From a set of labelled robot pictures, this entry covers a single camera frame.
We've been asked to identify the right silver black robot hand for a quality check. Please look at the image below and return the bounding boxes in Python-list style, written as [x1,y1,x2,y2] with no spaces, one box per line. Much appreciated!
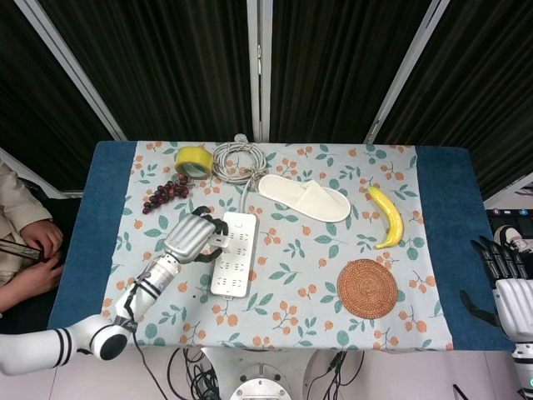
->
[459,235,533,342]

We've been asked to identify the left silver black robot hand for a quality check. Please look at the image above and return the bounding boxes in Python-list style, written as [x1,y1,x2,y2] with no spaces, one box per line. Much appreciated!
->
[163,206,230,266]

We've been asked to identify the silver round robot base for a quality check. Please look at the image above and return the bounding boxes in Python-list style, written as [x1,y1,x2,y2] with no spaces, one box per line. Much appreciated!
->
[229,366,293,400]

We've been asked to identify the white power strip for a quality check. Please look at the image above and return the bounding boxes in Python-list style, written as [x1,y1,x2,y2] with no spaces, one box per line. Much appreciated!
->
[210,211,260,300]

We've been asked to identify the floral print tablecloth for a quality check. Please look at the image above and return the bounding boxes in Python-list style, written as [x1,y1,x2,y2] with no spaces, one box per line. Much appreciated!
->
[99,140,456,352]

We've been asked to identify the dark red grape bunch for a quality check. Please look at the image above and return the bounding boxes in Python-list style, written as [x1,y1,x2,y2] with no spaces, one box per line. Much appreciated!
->
[142,174,191,216]

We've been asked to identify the white black sneaker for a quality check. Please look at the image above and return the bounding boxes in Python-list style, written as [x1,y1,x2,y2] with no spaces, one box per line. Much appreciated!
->
[493,224,533,254]

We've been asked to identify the yellow tape roll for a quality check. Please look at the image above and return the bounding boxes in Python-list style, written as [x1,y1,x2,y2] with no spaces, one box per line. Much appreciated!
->
[173,145,214,181]

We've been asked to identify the black device with coloured buttons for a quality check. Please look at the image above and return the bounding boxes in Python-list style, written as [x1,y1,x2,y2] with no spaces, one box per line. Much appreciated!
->
[486,207,533,237]

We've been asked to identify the blue table cover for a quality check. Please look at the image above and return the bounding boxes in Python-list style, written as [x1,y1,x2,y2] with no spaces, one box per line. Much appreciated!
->
[46,140,517,352]

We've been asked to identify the white cloth slipper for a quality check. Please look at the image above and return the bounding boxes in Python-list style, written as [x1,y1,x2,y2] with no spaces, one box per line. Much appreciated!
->
[257,174,353,224]

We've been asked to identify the brown woven rattan coaster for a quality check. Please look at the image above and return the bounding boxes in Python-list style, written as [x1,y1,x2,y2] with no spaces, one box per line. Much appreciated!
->
[336,258,400,321]

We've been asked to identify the yellow banana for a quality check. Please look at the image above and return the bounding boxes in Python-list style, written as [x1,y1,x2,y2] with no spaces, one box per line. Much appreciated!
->
[366,185,406,250]

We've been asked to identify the dark flat striped object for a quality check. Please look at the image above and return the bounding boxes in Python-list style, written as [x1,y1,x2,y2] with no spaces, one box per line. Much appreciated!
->
[0,239,42,263]

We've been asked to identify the person in beige jacket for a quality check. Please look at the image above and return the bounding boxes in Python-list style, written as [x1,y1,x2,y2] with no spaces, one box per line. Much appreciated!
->
[0,160,66,313]

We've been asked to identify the black pleated curtain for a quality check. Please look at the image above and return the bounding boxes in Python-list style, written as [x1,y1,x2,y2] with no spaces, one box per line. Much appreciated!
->
[0,0,533,202]

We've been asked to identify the white cable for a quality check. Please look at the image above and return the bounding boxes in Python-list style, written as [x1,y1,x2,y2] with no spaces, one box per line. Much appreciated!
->
[212,132,270,214]

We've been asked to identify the white metal frame rail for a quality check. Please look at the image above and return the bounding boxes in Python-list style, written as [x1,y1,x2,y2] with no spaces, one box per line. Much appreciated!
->
[0,147,85,199]
[484,170,533,208]

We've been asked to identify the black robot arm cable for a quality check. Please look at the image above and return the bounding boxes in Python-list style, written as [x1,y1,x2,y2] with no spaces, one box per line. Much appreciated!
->
[131,328,168,400]

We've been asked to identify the black cable bundle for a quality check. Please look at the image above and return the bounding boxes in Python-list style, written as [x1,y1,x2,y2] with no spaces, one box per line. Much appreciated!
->
[306,349,366,400]
[166,347,222,400]

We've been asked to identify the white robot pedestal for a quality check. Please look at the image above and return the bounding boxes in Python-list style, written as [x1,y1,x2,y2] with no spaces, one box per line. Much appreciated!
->
[202,347,320,400]

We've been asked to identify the white metal frame post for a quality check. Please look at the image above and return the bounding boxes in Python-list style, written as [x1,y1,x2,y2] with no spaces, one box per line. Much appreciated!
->
[14,0,128,143]
[363,0,454,145]
[246,0,272,143]

